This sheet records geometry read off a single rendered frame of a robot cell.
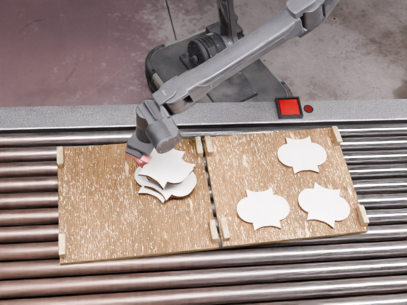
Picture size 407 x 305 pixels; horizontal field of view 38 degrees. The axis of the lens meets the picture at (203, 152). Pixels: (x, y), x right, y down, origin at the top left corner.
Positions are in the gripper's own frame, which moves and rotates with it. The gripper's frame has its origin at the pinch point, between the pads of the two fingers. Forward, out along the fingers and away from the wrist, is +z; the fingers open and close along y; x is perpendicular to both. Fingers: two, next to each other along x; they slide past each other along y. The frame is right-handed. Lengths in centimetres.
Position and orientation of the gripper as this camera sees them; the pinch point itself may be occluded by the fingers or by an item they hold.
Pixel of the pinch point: (146, 153)
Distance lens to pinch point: 155.4
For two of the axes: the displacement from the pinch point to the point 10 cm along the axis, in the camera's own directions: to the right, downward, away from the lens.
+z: -1.0, 5.3, 8.4
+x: -9.0, -4.0, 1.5
